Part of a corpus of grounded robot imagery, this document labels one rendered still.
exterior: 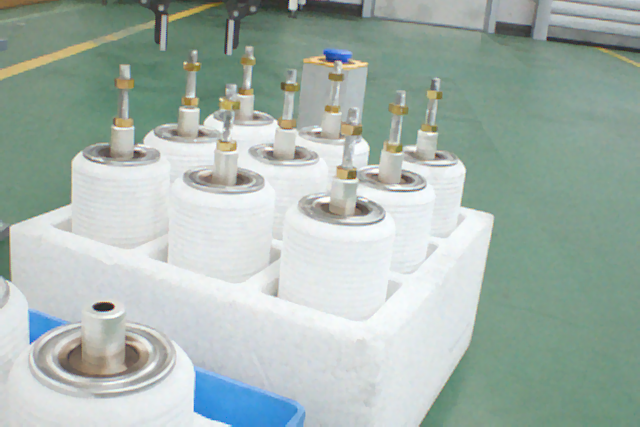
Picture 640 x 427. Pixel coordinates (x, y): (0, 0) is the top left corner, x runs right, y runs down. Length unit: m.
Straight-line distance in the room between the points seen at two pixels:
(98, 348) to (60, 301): 0.37
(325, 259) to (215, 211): 0.11
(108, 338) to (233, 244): 0.30
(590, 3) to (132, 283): 5.55
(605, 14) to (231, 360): 5.58
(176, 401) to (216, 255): 0.30
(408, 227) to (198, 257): 0.20
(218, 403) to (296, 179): 0.24
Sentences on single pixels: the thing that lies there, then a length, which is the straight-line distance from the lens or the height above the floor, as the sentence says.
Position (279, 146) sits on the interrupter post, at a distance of 0.80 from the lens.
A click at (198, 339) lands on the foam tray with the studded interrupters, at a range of 0.68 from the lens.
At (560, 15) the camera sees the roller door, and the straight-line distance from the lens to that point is 6.03.
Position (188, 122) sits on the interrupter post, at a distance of 0.85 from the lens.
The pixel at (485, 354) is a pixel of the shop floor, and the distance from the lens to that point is 1.01.
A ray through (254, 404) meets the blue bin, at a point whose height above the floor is 0.11.
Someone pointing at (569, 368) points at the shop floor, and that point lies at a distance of 1.02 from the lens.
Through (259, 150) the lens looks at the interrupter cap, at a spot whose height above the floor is 0.25.
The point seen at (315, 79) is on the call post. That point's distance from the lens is 1.07.
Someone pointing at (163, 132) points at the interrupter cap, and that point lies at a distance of 0.86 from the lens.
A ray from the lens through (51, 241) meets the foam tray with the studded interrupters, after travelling 0.76.
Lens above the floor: 0.46
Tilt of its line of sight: 18 degrees down
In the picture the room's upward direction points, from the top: 6 degrees clockwise
